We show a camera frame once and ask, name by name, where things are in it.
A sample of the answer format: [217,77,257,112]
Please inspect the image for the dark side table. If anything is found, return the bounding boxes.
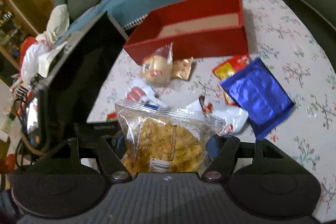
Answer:
[23,11,127,157]

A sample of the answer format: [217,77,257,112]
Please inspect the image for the floral tablecloth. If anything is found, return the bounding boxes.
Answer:
[87,0,335,222]

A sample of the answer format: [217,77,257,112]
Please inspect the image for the white sausage snack packet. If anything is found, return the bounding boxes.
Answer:
[125,77,169,108]

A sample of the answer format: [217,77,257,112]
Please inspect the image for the clear round bun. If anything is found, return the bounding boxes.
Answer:
[140,43,173,86]

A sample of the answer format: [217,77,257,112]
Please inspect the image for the red tomato sauce packet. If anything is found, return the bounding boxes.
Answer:
[106,112,117,122]

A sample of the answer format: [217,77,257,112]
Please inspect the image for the wooden shelf cabinet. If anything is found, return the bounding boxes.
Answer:
[0,0,55,80]

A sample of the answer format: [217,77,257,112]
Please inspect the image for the small gold candy packet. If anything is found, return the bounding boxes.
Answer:
[171,57,194,81]

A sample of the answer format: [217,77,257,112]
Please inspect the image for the red white plastic bag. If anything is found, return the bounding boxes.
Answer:
[20,36,55,86]

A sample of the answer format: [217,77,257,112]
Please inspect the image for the blue foil snack packet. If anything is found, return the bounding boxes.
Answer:
[220,57,295,139]

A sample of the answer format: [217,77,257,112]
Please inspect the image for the red cardboard box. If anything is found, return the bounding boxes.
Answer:
[123,0,248,64]

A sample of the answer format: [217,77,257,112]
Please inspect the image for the white red snack packet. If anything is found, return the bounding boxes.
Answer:
[185,95,249,135]

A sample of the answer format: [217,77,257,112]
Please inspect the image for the red yellow Trolli candy bag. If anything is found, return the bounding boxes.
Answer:
[211,54,250,106]

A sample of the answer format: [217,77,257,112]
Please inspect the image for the clear bag fried snack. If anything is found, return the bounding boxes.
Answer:
[115,100,226,176]

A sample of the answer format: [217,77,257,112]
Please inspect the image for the white cloth on sofa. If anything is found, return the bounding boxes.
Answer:
[35,4,70,43]

